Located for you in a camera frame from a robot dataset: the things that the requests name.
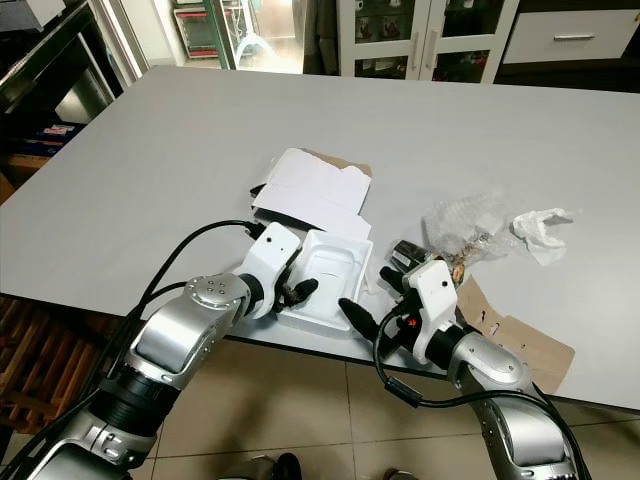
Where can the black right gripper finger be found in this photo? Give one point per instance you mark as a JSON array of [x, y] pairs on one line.
[[365, 322], [396, 282]]

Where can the white plastic tray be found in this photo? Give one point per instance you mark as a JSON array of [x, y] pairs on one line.
[[345, 270]]

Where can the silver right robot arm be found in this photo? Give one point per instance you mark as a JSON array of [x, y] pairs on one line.
[[495, 365]]

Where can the small dark striped packet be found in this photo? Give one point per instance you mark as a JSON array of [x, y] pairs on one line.
[[415, 253]]

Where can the crumpled clear plastic wrap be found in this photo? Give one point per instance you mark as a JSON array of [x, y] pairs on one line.
[[465, 220]]

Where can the white carton box brown inside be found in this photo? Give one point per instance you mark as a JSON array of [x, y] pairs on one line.
[[315, 190]]

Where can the flat brown cardboard piece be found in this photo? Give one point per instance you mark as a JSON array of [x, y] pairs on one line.
[[530, 345]]

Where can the crumpled white tissue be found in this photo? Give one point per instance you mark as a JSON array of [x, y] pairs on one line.
[[540, 227]]

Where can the dark robot foot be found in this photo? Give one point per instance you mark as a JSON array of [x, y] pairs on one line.
[[270, 468]]

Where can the white table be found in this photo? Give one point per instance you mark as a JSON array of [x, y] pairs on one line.
[[260, 110]]

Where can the wooden slatted rack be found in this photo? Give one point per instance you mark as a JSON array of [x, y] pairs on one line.
[[40, 370]]

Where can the white glass door cabinet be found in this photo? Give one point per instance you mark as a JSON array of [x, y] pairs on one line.
[[428, 40]]

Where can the blue printed box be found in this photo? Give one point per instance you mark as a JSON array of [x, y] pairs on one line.
[[70, 132]]

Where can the green framed glass door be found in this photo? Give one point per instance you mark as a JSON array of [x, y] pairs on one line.
[[195, 30]]

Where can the white drawer front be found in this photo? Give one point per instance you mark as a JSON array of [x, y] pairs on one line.
[[570, 38]]

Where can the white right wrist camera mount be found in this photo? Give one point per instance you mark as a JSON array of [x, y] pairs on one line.
[[435, 285]]

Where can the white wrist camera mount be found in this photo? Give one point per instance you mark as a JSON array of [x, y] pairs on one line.
[[275, 255], [435, 285]]

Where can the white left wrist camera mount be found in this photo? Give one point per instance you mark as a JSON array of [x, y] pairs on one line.
[[275, 255]]

